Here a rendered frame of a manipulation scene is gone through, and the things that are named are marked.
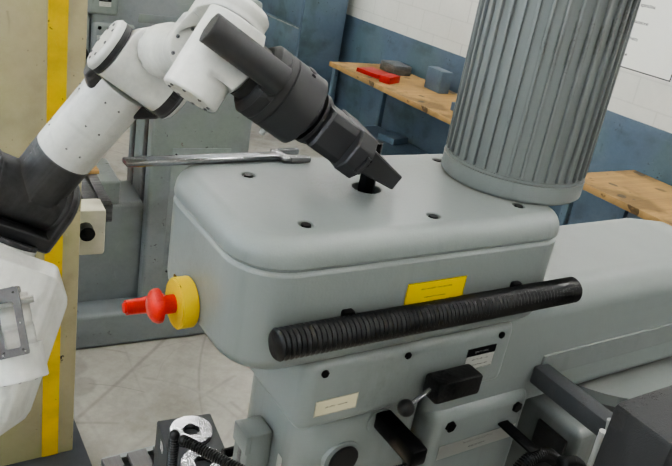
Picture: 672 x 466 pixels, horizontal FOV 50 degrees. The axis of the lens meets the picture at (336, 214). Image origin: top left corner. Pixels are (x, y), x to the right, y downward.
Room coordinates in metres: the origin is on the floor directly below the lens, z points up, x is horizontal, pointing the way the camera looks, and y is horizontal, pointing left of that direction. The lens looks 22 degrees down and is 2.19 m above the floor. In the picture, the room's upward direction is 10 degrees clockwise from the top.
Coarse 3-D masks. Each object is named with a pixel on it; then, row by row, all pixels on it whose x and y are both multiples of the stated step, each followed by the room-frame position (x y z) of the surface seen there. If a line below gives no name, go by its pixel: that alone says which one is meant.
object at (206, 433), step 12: (168, 420) 1.27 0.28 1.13; (180, 420) 1.26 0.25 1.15; (192, 420) 1.27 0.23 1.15; (204, 420) 1.27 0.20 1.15; (156, 432) 1.26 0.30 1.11; (168, 432) 1.23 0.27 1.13; (180, 432) 1.22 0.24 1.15; (192, 432) 1.24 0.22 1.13; (204, 432) 1.24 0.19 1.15; (216, 432) 1.26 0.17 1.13; (156, 444) 1.25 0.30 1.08; (216, 444) 1.22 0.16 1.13; (156, 456) 1.24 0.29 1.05; (180, 456) 1.17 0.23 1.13; (192, 456) 1.16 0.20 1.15
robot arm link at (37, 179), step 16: (32, 144) 0.98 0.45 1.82; (16, 160) 0.97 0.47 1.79; (32, 160) 0.96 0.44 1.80; (48, 160) 0.96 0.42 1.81; (16, 176) 0.95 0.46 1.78; (32, 176) 0.96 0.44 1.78; (48, 176) 0.96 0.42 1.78; (64, 176) 0.96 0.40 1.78; (80, 176) 0.98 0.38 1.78; (0, 192) 0.93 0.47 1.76; (16, 192) 0.94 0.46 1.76; (32, 192) 0.95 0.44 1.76; (48, 192) 0.96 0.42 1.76; (64, 192) 0.98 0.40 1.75; (0, 208) 0.93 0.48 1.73; (16, 208) 0.95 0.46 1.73; (32, 208) 0.96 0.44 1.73; (48, 208) 0.97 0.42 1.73; (64, 208) 0.99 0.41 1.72; (32, 224) 0.97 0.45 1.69; (48, 224) 0.98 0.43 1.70
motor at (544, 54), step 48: (480, 0) 1.00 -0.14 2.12; (528, 0) 0.92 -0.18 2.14; (576, 0) 0.90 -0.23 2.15; (624, 0) 0.92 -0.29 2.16; (480, 48) 0.95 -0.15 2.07; (528, 48) 0.91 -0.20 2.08; (576, 48) 0.90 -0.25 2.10; (624, 48) 0.95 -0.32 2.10; (480, 96) 0.94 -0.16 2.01; (528, 96) 0.90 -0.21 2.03; (576, 96) 0.91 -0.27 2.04; (480, 144) 0.93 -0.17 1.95; (528, 144) 0.90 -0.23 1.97; (576, 144) 0.92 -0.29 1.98; (528, 192) 0.90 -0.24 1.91; (576, 192) 0.93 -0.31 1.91
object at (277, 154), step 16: (128, 160) 0.78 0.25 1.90; (144, 160) 0.79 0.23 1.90; (160, 160) 0.80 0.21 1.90; (176, 160) 0.81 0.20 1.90; (192, 160) 0.82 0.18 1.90; (208, 160) 0.83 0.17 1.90; (224, 160) 0.85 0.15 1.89; (240, 160) 0.86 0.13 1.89; (256, 160) 0.87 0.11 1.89; (272, 160) 0.89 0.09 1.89; (288, 160) 0.89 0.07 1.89; (304, 160) 0.91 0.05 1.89
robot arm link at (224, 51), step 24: (216, 24) 0.72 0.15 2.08; (240, 24) 0.77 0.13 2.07; (192, 48) 0.75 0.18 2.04; (216, 48) 0.72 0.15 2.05; (240, 48) 0.73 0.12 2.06; (264, 48) 0.75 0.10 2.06; (168, 72) 0.75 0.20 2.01; (192, 72) 0.74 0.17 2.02; (216, 72) 0.75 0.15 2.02; (240, 72) 0.76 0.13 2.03; (264, 72) 0.74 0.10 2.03; (288, 72) 0.75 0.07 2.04; (192, 96) 0.74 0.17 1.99; (216, 96) 0.75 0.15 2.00; (240, 96) 0.78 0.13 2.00; (264, 96) 0.76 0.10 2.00
